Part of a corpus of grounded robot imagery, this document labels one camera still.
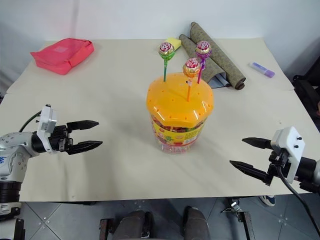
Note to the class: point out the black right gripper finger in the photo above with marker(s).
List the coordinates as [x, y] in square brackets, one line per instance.
[258, 143]
[250, 170]

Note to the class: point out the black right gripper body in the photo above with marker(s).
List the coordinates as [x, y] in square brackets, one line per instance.
[277, 162]

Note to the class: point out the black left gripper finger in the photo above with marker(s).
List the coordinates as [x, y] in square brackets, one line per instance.
[83, 125]
[86, 146]

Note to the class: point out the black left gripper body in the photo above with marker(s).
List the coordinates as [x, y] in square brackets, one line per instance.
[59, 140]

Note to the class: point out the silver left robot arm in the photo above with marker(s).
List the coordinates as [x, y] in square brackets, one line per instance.
[14, 155]

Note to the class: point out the orange stick lollipop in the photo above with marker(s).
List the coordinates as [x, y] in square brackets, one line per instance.
[191, 68]

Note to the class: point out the purple stick lollipop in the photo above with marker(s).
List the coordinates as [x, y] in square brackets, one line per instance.
[203, 48]

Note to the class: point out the green stick lollipop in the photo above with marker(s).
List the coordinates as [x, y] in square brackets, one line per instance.
[166, 50]

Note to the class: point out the blue white shoe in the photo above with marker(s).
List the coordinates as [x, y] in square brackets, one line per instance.
[268, 200]

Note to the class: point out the metal table clamp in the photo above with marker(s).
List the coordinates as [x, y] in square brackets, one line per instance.
[232, 205]

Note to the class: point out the black bag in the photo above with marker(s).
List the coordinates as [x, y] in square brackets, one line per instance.
[306, 95]

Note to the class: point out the purple highlighter pen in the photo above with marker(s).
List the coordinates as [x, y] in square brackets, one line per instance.
[262, 69]

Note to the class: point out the pink zip pouch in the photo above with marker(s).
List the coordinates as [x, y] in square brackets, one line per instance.
[63, 53]

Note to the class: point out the dark rounded shape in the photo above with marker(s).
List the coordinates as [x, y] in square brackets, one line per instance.
[132, 226]
[196, 223]

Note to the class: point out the clear plastic candy jar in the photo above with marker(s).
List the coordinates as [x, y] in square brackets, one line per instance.
[178, 136]

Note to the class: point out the orange perforated jar lid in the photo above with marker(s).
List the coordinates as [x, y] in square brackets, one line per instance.
[172, 100]

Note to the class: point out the long rolled patterned mat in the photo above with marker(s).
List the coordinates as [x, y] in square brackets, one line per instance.
[220, 55]

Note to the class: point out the short rolled patterned mat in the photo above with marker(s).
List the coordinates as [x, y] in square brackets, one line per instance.
[200, 56]

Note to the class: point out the yellow sponge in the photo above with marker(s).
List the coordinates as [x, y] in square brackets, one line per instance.
[175, 43]

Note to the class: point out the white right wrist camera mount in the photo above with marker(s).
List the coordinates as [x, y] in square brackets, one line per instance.
[291, 145]

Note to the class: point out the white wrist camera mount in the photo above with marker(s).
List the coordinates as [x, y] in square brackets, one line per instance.
[291, 145]
[46, 120]

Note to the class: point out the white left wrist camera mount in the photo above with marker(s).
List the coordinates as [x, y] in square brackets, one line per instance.
[46, 120]

